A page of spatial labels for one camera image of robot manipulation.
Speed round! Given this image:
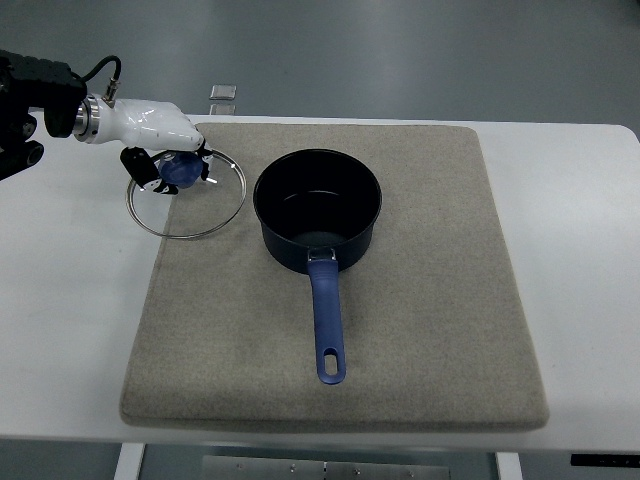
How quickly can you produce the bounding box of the white table leg right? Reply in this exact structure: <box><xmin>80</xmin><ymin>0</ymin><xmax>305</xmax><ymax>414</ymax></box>
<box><xmin>495</xmin><ymin>452</ymin><xmax>524</xmax><ymax>480</ymax></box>

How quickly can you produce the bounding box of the grey metal plate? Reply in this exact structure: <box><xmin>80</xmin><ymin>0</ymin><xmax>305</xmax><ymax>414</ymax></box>
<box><xmin>200</xmin><ymin>455</ymin><xmax>451</xmax><ymax>480</ymax></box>

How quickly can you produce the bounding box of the beige felt mat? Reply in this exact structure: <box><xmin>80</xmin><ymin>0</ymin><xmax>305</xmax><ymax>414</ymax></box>
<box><xmin>120</xmin><ymin>123</ymin><xmax>549</xmax><ymax>433</ymax></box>

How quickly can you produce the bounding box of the clear floor marker lower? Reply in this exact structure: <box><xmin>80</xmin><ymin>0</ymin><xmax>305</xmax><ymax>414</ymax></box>
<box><xmin>209</xmin><ymin>103</ymin><xmax>236</xmax><ymax>116</ymax></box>

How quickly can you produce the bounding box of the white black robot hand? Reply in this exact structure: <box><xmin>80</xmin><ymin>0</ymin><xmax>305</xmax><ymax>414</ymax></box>
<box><xmin>72</xmin><ymin>95</ymin><xmax>211</xmax><ymax>195</ymax></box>

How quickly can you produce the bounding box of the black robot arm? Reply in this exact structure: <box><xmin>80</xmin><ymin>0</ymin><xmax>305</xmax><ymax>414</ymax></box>
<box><xmin>1</xmin><ymin>50</ymin><xmax>122</xmax><ymax>180</ymax></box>

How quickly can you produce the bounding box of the clear floor marker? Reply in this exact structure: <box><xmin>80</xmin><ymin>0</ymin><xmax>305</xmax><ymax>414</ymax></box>
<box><xmin>209</xmin><ymin>84</ymin><xmax>237</xmax><ymax>100</ymax></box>
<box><xmin>209</xmin><ymin>103</ymin><xmax>236</xmax><ymax>116</ymax></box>

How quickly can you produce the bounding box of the black table control panel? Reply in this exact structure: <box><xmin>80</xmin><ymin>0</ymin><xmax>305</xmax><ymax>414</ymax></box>
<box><xmin>570</xmin><ymin>454</ymin><xmax>640</xmax><ymax>468</ymax></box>

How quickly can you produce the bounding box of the dark blue saucepan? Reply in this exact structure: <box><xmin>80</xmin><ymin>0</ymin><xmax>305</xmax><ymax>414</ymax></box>
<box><xmin>252</xmin><ymin>149</ymin><xmax>382</xmax><ymax>385</ymax></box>

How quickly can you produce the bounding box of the glass pot lid blue knob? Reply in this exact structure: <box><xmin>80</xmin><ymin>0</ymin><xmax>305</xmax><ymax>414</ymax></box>
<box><xmin>126</xmin><ymin>151</ymin><xmax>247</xmax><ymax>240</ymax></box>

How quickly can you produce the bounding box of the white table leg left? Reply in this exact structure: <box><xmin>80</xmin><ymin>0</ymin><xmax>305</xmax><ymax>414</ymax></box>
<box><xmin>113</xmin><ymin>443</ymin><xmax>146</xmax><ymax>480</ymax></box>

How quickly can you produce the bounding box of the clear floor marker upper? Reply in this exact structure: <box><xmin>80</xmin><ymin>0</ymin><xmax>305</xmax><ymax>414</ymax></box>
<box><xmin>209</xmin><ymin>84</ymin><xmax>237</xmax><ymax>100</ymax></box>

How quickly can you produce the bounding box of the white table leg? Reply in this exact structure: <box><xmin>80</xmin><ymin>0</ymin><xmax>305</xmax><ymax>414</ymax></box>
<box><xmin>113</xmin><ymin>443</ymin><xmax>146</xmax><ymax>480</ymax></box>
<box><xmin>495</xmin><ymin>452</ymin><xmax>524</xmax><ymax>480</ymax></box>

